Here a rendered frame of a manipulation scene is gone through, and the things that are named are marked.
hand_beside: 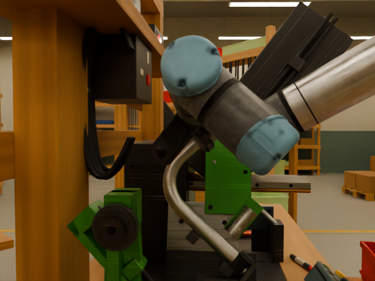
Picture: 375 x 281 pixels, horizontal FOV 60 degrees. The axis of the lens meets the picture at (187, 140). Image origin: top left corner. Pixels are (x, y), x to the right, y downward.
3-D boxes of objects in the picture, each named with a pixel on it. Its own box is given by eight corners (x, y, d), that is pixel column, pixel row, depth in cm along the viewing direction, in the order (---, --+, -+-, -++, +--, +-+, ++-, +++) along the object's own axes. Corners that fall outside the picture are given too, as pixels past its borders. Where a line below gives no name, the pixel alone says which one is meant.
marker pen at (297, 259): (289, 258, 95) (289, 253, 95) (293, 258, 95) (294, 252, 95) (317, 278, 82) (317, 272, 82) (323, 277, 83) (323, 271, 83)
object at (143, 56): (153, 104, 92) (153, 51, 92) (138, 98, 75) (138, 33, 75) (111, 104, 93) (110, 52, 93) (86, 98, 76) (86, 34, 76)
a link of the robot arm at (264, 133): (306, 132, 46) (248, 83, 48) (304, 135, 35) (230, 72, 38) (268, 172, 48) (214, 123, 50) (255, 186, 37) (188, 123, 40)
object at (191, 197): (196, 231, 121) (196, 140, 120) (187, 265, 91) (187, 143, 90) (147, 229, 123) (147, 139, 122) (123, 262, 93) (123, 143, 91)
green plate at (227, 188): (248, 215, 87) (247, 139, 92) (251, 215, 79) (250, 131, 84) (205, 214, 88) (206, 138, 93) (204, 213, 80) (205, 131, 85)
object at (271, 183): (297, 184, 107) (297, 174, 107) (311, 193, 91) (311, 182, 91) (179, 182, 111) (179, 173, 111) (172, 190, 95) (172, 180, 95)
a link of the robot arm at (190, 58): (192, 106, 37) (142, 60, 39) (199, 132, 47) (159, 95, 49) (240, 59, 37) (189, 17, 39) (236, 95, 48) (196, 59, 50)
